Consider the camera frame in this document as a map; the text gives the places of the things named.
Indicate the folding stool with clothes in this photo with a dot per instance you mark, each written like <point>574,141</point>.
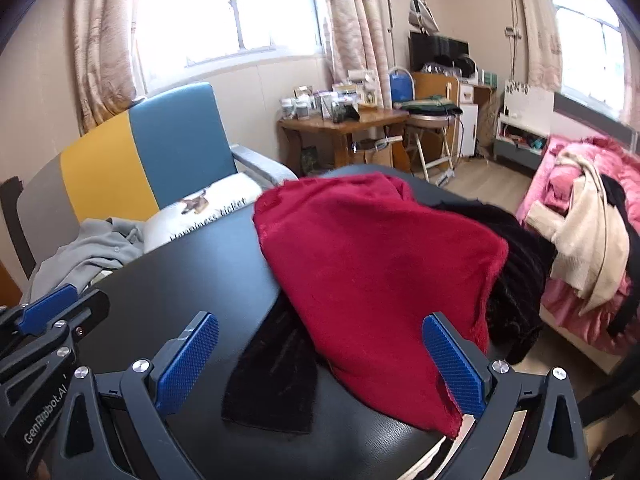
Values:
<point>434,116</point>

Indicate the white printed cushion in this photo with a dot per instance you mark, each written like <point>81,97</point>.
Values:
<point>200,209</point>

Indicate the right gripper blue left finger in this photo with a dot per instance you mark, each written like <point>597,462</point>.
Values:
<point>179,363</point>

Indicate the wooden side table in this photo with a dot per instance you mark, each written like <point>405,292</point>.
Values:
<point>341,135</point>

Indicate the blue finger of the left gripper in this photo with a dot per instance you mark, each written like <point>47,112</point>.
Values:
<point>36,316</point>

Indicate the middle floral curtain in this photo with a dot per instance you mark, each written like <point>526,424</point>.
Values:
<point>356,42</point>

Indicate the black velvet garment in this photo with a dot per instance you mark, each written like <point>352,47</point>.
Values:
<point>274,385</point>

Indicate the black monitor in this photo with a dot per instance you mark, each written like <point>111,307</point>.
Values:
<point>425,49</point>

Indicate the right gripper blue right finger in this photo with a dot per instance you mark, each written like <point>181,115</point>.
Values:
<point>463,367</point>

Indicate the left window curtain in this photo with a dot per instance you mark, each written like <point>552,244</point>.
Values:
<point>108,78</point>

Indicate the cream garment on bed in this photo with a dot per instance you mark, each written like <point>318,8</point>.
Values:
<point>591,240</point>

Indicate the red knit sweater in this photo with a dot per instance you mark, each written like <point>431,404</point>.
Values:
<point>363,263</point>

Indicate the blue chair backrest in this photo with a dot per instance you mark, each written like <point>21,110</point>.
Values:
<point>401,85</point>

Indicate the grey yellow blue armchair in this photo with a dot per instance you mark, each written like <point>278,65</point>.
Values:
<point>134,165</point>

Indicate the white shelf cart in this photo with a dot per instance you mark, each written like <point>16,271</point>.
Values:
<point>523,124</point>

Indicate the grey garment on chair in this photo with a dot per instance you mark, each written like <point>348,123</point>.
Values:
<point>101,245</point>

